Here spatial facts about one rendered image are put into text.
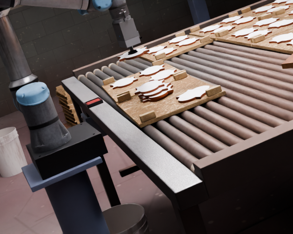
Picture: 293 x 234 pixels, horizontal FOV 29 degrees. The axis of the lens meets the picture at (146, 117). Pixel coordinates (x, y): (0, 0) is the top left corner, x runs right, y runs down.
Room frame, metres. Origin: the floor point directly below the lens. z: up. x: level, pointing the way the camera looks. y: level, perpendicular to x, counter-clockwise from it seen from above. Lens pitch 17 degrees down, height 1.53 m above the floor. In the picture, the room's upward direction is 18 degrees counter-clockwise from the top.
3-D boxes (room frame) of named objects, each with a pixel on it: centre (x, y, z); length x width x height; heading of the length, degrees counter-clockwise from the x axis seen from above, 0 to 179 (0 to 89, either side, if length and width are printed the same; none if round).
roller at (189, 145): (2.38, 0.05, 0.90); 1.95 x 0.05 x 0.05; 12
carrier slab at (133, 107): (2.17, -0.10, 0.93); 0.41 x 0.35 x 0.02; 10
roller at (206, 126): (2.40, -0.05, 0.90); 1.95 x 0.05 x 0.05; 12
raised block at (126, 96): (2.33, 0.07, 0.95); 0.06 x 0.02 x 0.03; 100
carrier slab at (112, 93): (2.59, -0.04, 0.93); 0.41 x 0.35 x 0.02; 9
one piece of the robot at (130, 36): (2.27, -0.04, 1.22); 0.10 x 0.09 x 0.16; 109
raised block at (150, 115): (1.95, 0.00, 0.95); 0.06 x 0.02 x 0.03; 100
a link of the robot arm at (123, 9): (2.27, -0.03, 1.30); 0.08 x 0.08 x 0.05
